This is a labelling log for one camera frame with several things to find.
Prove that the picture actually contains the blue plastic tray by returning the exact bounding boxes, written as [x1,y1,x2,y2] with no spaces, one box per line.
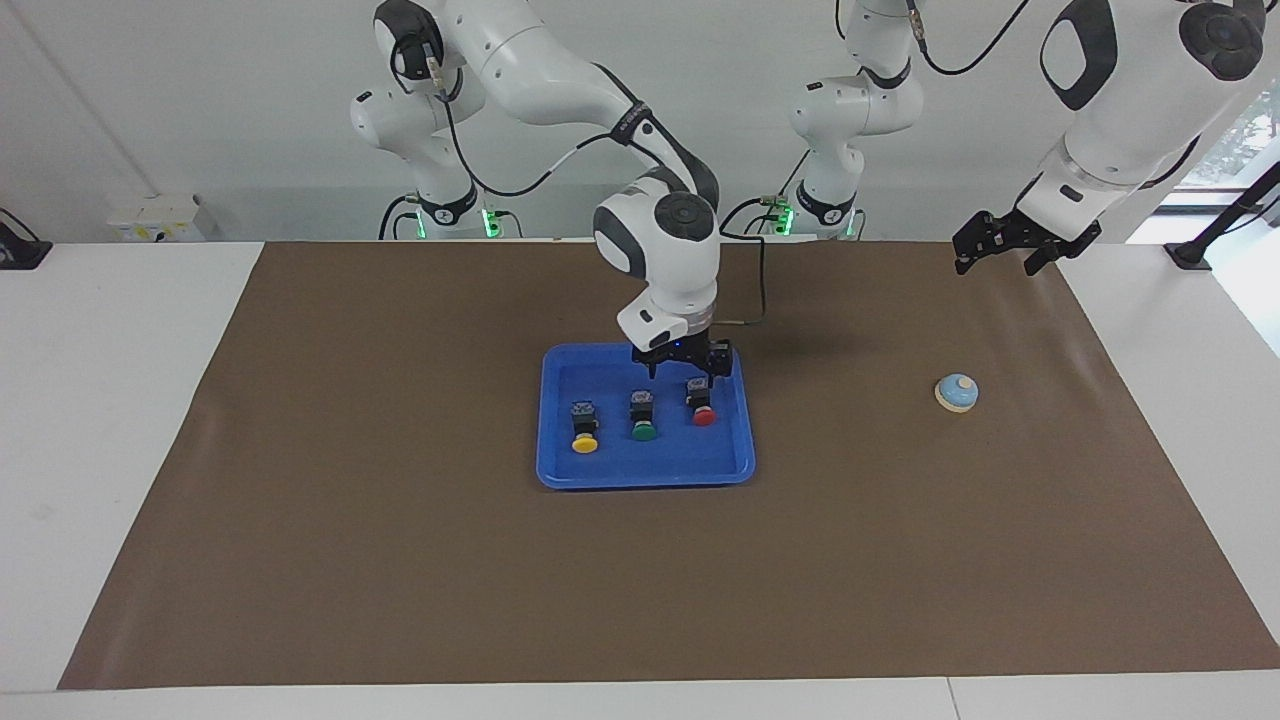
[536,343,757,491]

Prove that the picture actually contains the glass window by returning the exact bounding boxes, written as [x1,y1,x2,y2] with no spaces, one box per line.
[1180,85,1280,191]

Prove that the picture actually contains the black base cable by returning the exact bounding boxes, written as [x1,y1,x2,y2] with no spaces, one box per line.
[378,195,421,241]
[720,180,801,238]

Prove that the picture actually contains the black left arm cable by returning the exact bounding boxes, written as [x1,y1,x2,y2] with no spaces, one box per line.
[903,0,1033,77]

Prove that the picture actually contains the white power strip box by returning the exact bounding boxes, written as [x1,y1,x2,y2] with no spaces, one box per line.
[108,195,206,243]

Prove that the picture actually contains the brown table mat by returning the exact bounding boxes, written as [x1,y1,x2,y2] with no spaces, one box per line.
[57,240,1280,691]

